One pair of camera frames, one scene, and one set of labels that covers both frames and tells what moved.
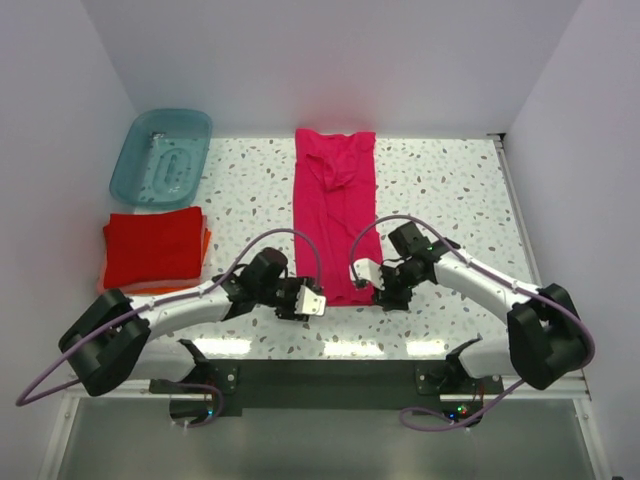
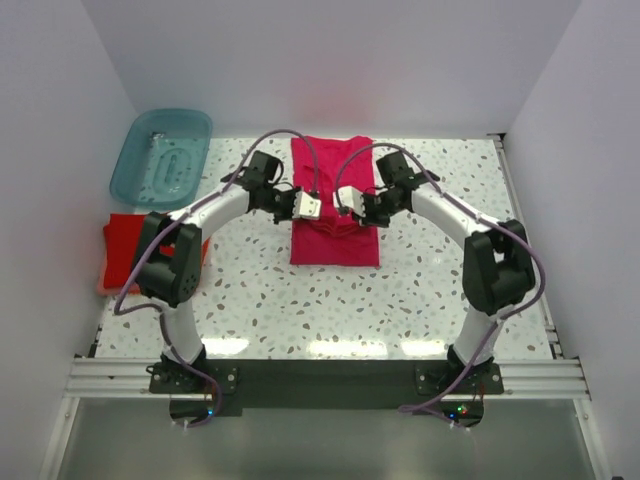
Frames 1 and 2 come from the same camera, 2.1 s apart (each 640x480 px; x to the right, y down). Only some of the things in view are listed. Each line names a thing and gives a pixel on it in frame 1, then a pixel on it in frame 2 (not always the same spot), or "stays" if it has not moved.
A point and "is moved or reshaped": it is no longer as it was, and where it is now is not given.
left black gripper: (288, 313) -> (288, 216)
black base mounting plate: (339, 384) stays
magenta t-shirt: (336, 194) is moved or reshaped
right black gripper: (388, 298) -> (368, 219)
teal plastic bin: (165, 161) stays
